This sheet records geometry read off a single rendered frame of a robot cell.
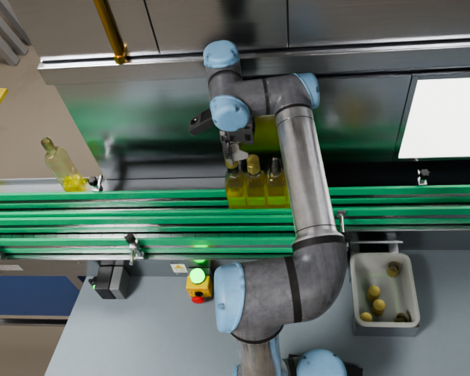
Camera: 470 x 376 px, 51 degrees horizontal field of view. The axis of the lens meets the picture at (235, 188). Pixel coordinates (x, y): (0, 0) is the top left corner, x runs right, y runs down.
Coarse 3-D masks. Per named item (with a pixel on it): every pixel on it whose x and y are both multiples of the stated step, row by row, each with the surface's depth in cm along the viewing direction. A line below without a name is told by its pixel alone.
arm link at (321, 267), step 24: (288, 96) 95; (312, 96) 96; (288, 120) 94; (312, 120) 95; (288, 144) 93; (312, 144) 92; (288, 168) 92; (312, 168) 90; (288, 192) 92; (312, 192) 88; (312, 216) 87; (312, 240) 84; (336, 240) 85; (312, 264) 82; (336, 264) 83; (312, 288) 81; (336, 288) 83; (312, 312) 81
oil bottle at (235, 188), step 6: (240, 174) 137; (228, 180) 136; (234, 180) 136; (240, 180) 136; (228, 186) 137; (234, 186) 137; (240, 186) 136; (228, 192) 139; (234, 192) 139; (240, 192) 139; (228, 198) 142; (234, 198) 142; (240, 198) 141; (246, 198) 143; (234, 204) 144; (240, 204) 144; (246, 204) 144
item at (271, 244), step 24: (0, 240) 148; (24, 240) 147; (48, 240) 146; (72, 240) 145; (96, 240) 144; (120, 240) 143; (144, 240) 143; (168, 240) 142; (192, 240) 141; (216, 240) 140; (240, 240) 139; (264, 240) 138; (288, 240) 138
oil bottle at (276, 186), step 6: (282, 174) 135; (270, 180) 135; (276, 180) 134; (282, 180) 135; (270, 186) 136; (276, 186) 136; (282, 186) 135; (270, 192) 138; (276, 192) 138; (282, 192) 138; (270, 198) 141; (276, 198) 141; (282, 198) 140; (270, 204) 143; (276, 204) 143; (282, 204) 143
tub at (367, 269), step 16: (352, 256) 146; (368, 256) 145; (384, 256) 145; (400, 256) 144; (352, 272) 143; (368, 272) 150; (384, 272) 149; (400, 272) 148; (352, 288) 140; (368, 288) 147; (384, 288) 146; (400, 288) 146; (368, 304) 144; (400, 304) 143; (416, 304) 135; (384, 320) 141; (416, 320) 133
